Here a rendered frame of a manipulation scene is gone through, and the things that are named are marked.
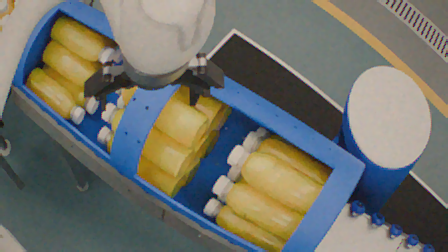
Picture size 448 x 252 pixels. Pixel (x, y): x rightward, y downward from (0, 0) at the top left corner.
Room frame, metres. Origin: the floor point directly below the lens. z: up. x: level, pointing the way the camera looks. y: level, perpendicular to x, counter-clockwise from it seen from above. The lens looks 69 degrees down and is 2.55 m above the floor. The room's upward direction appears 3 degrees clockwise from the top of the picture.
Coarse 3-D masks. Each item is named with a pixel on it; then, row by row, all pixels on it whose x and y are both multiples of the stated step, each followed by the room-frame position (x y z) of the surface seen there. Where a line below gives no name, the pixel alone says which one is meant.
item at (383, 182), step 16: (336, 144) 0.72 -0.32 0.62; (352, 144) 0.58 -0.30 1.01; (368, 160) 0.53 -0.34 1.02; (416, 160) 0.53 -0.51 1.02; (368, 176) 0.52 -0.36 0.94; (384, 176) 0.51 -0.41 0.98; (400, 176) 0.51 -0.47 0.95; (352, 192) 0.71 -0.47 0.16; (368, 192) 0.51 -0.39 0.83; (384, 192) 0.51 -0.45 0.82; (368, 208) 0.51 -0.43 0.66
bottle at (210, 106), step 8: (184, 88) 0.63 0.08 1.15; (176, 96) 0.61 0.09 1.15; (184, 96) 0.61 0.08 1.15; (200, 96) 0.61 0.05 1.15; (208, 96) 0.61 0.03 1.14; (200, 104) 0.59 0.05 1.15; (208, 104) 0.59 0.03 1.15; (216, 104) 0.60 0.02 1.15; (208, 112) 0.58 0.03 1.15; (216, 112) 0.58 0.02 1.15; (216, 120) 0.58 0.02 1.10; (208, 128) 0.55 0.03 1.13
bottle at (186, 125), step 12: (168, 108) 0.56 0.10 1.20; (180, 108) 0.56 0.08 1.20; (192, 108) 0.57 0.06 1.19; (156, 120) 0.54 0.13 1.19; (168, 120) 0.54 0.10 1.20; (180, 120) 0.54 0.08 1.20; (192, 120) 0.54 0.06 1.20; (204, 120) 0.54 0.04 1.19; (168, 132) 0.52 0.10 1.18; (180, 132) 0.52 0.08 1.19; (192, 132) 0.52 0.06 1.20; (192, 144) 0.50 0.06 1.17
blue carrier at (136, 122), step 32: (32, 32) 0.75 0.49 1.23; (32, 64) 0.75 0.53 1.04; (32, 96) 0.62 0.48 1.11; (160, 96) 0.57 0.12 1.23; (224, 96) 0.58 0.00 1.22; (256, 96) 0.61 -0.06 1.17; (96, 128) 0.60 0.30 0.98; (128, 128) 0.51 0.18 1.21; (224, 128) 0.61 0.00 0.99; (256, 128) 0.60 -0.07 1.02; (288, 128) 0.53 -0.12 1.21; (128, 160) 0.47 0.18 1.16; (224, 160) 0.55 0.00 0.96; (320, 160) 0.47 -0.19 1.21; (352, 160) 0.48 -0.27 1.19; (160, 192) 0.42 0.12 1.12; (192, 192) 0.47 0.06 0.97; (320, 192) 0.39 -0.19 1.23; (320, 224) 0.33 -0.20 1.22
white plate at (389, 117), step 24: (384, 72) 0.77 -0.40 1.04; (360, 96) 0.69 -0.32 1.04; (384, 96) 0.70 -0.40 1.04; (408, 96) 0.71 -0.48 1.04; (360, 120) 0.63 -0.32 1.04; (384, 120) 0.63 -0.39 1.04; (408, 120) 0.64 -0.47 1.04; (360, 144) 0.57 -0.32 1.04; (384, 144) 0.57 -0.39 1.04; (408, 144) 0.57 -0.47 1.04
